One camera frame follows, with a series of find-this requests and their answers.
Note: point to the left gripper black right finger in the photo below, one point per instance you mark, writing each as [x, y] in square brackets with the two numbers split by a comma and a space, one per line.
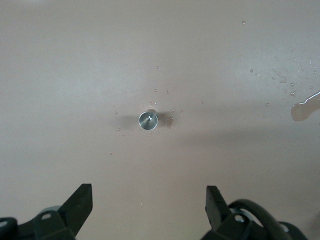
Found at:
[217, 215]

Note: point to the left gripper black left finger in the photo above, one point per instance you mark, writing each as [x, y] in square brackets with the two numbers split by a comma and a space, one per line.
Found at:
[72, 215]

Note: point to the steel shaker cup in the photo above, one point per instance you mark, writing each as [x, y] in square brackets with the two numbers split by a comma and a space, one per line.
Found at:
[148, 121]

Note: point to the spilled brown liquid puddle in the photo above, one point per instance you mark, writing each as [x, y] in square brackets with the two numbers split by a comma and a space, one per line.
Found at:
[301, 112]

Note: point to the brown table cover mat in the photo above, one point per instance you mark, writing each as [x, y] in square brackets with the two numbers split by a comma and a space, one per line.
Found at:
[75, 75]

